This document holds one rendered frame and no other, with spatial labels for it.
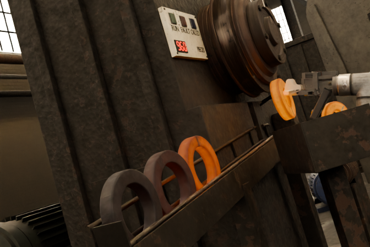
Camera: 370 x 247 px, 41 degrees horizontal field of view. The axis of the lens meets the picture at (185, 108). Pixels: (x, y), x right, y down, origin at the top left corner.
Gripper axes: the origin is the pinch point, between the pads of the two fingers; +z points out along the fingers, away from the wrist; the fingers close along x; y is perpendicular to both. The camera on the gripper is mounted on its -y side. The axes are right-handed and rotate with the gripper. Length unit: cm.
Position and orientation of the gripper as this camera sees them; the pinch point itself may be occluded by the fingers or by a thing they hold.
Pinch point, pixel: (281, 94)
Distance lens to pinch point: 184.2
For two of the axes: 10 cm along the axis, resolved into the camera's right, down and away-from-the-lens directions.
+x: -4.5, 0.5, -8.9
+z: -8.9, 0.4, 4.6
